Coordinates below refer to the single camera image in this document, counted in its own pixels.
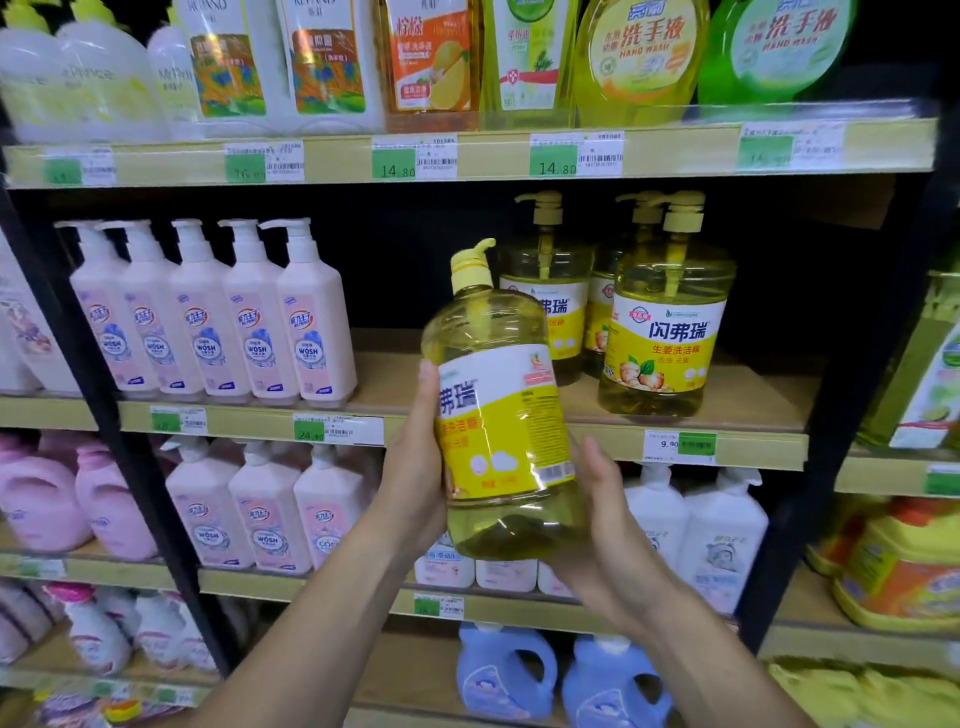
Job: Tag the person's right hand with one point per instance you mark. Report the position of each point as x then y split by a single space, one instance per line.
615 555

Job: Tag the person's left hand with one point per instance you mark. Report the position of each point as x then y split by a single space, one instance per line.
411 480

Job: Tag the yellow dish soap pump bottle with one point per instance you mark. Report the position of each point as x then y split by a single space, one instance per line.
495 420
600 315
667 352
564 262

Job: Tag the person's left forearm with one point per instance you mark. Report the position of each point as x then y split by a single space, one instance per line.
300 645

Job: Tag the person's right forearm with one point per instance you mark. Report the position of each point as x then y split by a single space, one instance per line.
712 675

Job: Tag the white baby label bottle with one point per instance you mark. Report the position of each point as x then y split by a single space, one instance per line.
553 581
442 566
506 576

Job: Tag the green white price tag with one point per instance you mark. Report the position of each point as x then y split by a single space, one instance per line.
576 155
337 430
41 568
439 607
943 481
791 146
264 163
178 421
680 448
415 157
79 169

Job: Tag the pink angular pump bottle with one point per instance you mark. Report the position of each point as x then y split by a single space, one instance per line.
206 517
266 517
326 510

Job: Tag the light blue detergent jug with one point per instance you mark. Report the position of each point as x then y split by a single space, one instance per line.
487 686
600 697

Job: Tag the yellow orange detergent jug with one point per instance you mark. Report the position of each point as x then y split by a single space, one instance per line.
904 577
836 544

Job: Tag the pink detergent jug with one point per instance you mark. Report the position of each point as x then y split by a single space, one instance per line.
41 502
116 510

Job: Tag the purple yellow detergent pouch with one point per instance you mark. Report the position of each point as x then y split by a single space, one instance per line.
82 709

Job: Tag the white bottle floral label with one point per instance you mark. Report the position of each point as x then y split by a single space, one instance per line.
11 371
34 337

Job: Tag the orange bottle lemon label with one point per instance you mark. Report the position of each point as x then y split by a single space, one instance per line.
431 64

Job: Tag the white bottle colourful label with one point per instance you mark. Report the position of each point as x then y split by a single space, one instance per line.
330 67
225 71

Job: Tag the tall yellow green bottle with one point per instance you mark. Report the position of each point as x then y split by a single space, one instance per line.
529 60

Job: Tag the small white bottle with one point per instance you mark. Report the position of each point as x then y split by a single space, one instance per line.
172 82

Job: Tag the round yellow hand wash bottle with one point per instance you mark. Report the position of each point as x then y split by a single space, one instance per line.
641 52

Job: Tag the round white bottle green pump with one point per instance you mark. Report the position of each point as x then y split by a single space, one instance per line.
112 82
34 82

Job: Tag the round green hand wash bottle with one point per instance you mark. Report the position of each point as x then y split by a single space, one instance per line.
780 45

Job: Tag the wooden shelf rack black frame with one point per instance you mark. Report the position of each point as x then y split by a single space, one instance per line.
757 397

